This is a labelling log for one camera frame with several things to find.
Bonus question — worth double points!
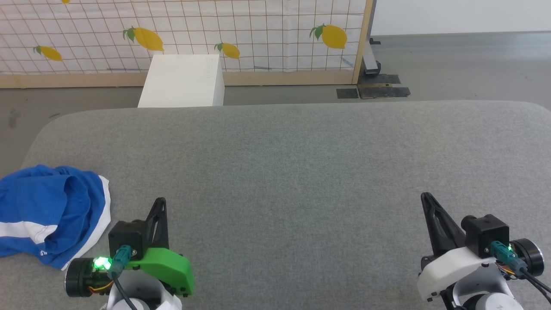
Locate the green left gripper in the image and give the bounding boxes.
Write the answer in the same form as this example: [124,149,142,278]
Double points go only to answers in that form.
[65,197,194,298]

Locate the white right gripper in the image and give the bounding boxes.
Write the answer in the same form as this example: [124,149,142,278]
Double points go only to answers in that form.
[417,192,545,302]

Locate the blue and white garment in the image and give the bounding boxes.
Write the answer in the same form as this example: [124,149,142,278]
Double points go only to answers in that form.
[0,164,111,271]

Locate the white box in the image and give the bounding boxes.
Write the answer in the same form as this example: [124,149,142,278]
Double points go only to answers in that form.
[138,54,225,108]

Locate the grey fabric sofa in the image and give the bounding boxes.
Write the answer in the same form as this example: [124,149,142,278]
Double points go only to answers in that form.
[22,100,551,310]

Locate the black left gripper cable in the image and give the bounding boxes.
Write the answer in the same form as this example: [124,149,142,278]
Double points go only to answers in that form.
[110,245,138,310]

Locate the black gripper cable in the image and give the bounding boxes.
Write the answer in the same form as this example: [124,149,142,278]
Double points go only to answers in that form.
[110,245,138,310]
[490,241,551,304]

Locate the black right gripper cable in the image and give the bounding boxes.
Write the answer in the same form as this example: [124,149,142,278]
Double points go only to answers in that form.
[490,241,551,304]

